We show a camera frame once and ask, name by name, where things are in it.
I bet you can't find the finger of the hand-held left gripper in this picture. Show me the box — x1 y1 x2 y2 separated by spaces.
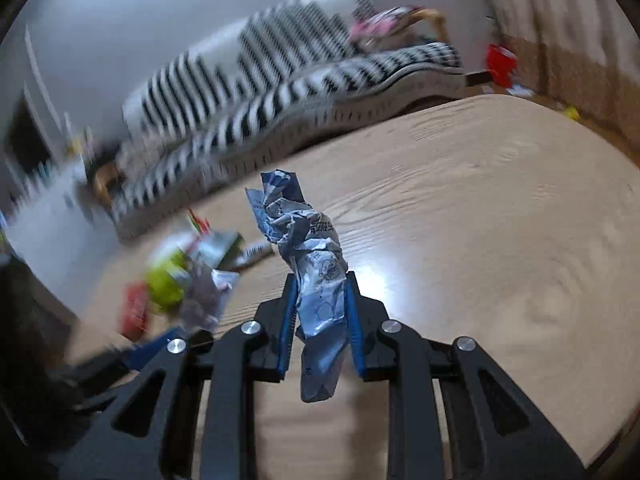
67 329 176 408

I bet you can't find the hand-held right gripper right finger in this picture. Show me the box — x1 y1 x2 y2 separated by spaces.
345 270 586 480

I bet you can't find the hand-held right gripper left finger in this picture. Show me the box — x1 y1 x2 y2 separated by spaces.
65 274 301 480

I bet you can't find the blue white wrapper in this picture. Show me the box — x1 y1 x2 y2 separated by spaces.
244 169 350 404

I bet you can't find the red cardboard box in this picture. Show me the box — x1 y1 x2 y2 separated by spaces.
120 282 152 339

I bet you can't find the yellow-green snack bag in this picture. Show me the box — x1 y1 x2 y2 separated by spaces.
144 251 194 314

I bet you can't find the clear plastic bag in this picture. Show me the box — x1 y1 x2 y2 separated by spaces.
177 259 241 334

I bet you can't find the white cabinet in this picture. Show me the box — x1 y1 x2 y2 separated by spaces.
0 157 122 266

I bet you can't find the black white striped sofa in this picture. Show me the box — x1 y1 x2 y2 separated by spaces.
112 0 464 242

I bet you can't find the red bag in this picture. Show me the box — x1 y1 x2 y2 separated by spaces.
485 43 519 86

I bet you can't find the pink printed pillow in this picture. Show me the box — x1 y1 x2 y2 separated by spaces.
349 5 426 44

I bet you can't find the beige curtain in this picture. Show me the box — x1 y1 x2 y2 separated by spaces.
476 0 640 157

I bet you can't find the wooden frame sofa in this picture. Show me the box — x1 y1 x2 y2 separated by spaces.
94 0 466 242

